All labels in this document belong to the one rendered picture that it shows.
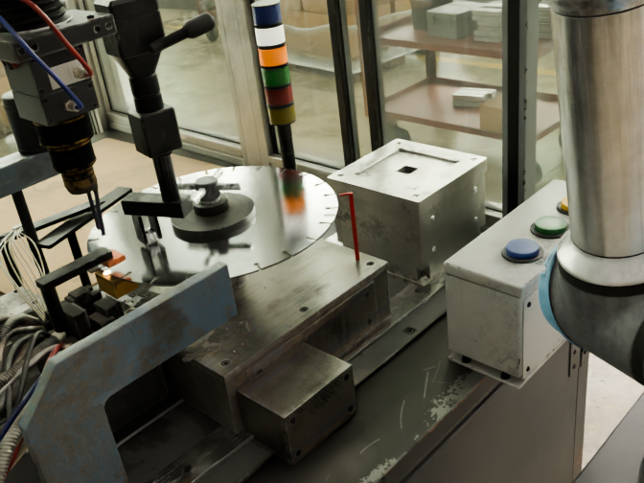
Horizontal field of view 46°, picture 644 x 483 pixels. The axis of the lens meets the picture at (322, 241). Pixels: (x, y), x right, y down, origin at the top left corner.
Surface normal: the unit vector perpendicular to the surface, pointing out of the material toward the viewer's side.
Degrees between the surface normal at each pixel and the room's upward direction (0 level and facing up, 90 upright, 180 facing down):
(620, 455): 0
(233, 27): 90
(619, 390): 0
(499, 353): 90
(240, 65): 90
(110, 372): 90
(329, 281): 0
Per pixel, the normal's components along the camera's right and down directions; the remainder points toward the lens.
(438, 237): 0.73, 0.25
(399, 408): -0.11, -0.87
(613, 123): -0.19, 0.58
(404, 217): -0.68, 0.42
